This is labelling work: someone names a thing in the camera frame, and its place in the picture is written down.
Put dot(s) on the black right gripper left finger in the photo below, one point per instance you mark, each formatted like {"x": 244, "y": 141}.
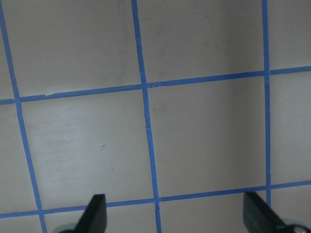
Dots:
{"x": 94, "y": 218}

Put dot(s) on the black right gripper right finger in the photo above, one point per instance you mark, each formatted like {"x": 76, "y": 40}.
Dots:
{"x": 258, "y": 217}

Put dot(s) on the brown paper table cover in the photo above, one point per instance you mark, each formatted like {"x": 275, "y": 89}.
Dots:
{"x": 172, "y": 108}

